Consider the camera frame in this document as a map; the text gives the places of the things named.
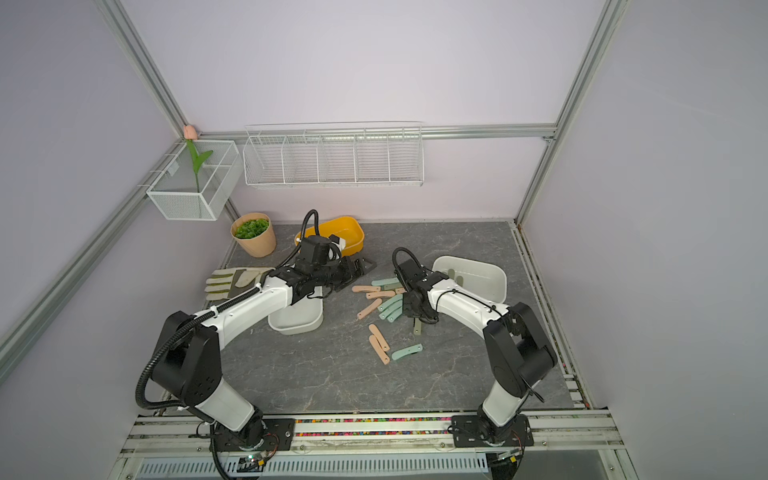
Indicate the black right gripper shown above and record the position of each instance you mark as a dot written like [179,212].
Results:
[407,311]

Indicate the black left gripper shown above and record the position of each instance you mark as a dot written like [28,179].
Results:
[350,274]

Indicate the mint knife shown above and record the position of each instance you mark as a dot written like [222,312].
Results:
[381,282]
[384,314]
[394,315]
[395,301]
[404,352]

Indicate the white basin with knives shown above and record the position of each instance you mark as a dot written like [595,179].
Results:
[484,279]

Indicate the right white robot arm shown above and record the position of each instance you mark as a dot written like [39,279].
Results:
[519,351]

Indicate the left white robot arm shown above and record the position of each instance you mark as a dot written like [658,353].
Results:
[185,368]

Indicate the peach knife top left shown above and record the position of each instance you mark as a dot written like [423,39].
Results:
[365,289]

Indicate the mint knife top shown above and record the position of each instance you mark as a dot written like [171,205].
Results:
[381,282]

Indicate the peach knife top centre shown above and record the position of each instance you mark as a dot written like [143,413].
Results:
[381,294]

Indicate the peach knife upright middle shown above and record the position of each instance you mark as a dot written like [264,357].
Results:
[373,306]

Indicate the yellow plastic basin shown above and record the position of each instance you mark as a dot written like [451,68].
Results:
[348,229]

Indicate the peach knife lower middle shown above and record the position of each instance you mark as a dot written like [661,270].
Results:
[379,337]

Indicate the peach knife bottom of pile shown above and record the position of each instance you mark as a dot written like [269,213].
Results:
[385,359]

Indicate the peach plastic plant pot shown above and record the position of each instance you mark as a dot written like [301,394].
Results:
[258,247]

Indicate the green artificial plant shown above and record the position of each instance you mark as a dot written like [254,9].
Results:
[252,228]

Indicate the beige green work glove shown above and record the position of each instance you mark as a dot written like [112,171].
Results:
[224,284]

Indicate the small white mesh basket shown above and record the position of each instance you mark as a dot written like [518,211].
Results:
[174,193]

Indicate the artificial pink tulip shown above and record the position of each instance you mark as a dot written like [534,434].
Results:
[197,158]

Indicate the white wire wall shelf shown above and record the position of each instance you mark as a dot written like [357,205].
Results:
[327,154]

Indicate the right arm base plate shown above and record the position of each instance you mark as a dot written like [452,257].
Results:
[474,431]

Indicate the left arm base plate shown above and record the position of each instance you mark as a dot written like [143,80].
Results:
[262,434]

